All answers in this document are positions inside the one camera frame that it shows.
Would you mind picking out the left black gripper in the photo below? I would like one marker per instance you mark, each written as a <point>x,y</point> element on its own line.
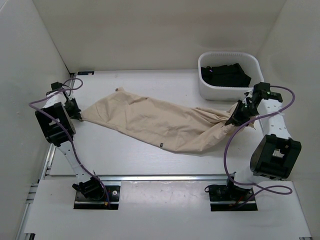
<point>75,113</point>

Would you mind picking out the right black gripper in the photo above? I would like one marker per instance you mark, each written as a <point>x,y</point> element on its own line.
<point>236,118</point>

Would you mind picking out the beige trousers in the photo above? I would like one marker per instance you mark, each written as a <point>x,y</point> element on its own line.
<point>163,124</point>

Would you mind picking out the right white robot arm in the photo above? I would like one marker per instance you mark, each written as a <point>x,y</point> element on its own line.
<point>277,153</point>

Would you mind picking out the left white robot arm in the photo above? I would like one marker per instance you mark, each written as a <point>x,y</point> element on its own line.
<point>54,114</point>

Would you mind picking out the black folded trousers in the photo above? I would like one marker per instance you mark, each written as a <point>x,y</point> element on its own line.
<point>232,76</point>

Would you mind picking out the small blue label sticker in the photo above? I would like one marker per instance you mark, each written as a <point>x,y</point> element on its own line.
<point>85,73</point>

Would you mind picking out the white plastic basket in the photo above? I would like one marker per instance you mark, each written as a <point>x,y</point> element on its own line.
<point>249,64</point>

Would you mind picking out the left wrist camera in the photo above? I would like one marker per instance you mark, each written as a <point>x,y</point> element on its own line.
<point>56,86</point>

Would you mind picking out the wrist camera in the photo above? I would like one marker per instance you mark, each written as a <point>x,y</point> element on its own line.
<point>56,86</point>
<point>261,89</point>

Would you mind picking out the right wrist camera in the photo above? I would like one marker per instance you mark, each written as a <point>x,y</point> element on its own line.
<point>261,89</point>

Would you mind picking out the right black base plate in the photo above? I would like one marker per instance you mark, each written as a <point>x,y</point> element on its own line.
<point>225,198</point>

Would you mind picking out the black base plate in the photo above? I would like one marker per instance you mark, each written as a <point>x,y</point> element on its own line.
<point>225,198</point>
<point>99,202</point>

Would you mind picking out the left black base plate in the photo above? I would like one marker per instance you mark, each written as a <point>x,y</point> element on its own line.
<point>99,202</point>

